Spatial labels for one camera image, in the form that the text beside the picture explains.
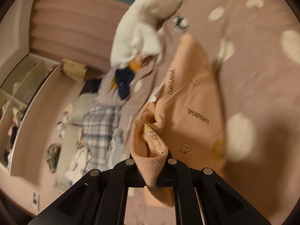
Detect peach cartoon print baby garment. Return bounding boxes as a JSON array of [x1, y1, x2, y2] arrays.
[[131, 33, 226, 207]]

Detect mauve polka dot blanket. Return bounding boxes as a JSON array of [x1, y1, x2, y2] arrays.
[[95, 0, 300, 225]]

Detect green patterned item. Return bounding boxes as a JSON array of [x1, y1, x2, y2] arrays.
[[46, 143, 62, 173]]

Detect white wall socket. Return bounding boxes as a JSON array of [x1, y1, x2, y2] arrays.
[[32, 191, 40, 212]]

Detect grey striped garment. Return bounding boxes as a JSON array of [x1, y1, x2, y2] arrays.
[[107, 127, 124, 166]]

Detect mauve pillow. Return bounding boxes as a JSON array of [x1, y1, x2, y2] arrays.
[[95, 69, 128, 107]]

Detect fringed lamp shade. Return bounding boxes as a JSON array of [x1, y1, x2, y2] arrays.
[[61, 58, 87, 83]]

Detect white fluffy fleece garment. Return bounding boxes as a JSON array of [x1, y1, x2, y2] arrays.
[[110, 0, 181, 69]]

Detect white printed shirt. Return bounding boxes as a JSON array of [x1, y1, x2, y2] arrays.
[[64, 146, 92, 184]]

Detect dark cushion near headboard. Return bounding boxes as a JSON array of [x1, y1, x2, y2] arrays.
[[79, 78, 102, 96]]

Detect white wall shelf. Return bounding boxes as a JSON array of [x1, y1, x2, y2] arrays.
[[1, 53, 62, 176]]

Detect navy blue garment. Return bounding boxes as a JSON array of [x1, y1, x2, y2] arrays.
[[114, 67, 135, 100]]

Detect mustard orange garment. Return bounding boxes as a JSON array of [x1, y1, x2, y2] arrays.
[[109, 60, 142, 90]]

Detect beige headboard cushion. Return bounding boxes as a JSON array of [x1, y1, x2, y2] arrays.
[[68, 93, 97, 126]]

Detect plush toys on headboard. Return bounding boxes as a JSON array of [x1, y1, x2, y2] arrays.
[[56, 103, 75, 139]]

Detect pink curtain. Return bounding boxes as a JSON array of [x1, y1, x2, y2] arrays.
[[29, 0, 129, 73]]

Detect grey plaid pillow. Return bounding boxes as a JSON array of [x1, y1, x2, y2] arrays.
[[83, 104, 121, 172]]

